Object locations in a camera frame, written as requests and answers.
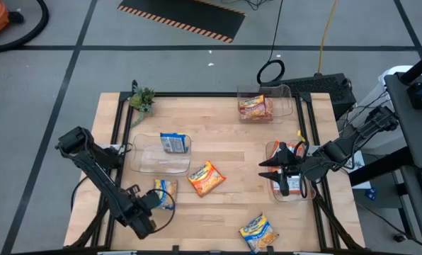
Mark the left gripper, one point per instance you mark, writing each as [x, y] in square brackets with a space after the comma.
[140, 221]

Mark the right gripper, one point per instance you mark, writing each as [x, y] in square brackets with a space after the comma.
[289, 166]

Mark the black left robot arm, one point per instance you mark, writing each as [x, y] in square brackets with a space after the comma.
[97, 173]

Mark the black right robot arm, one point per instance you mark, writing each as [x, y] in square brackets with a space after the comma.
[338, 152]

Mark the clear plastic bin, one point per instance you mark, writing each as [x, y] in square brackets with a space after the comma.
[283, 106]
[274, 196]
[151, 163]

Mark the yellow tape tag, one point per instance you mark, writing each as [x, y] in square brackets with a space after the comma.
[300, 135]

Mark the white paper sheet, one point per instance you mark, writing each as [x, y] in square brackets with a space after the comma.
[358, 166]

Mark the small blue object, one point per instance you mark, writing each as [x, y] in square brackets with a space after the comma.
[371, 193]

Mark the small green succulent plant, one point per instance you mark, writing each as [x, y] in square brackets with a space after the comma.
[142, 99]

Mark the white translucent container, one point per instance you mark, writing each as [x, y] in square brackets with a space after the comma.
[368, 99]

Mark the dark grey cart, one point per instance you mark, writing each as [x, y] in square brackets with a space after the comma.
[416, 141]

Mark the black hazard-striped floor mat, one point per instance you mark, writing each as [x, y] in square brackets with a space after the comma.
[182, 14]

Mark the black aluminium table frame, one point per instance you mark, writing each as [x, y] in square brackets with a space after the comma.
[211, 94]

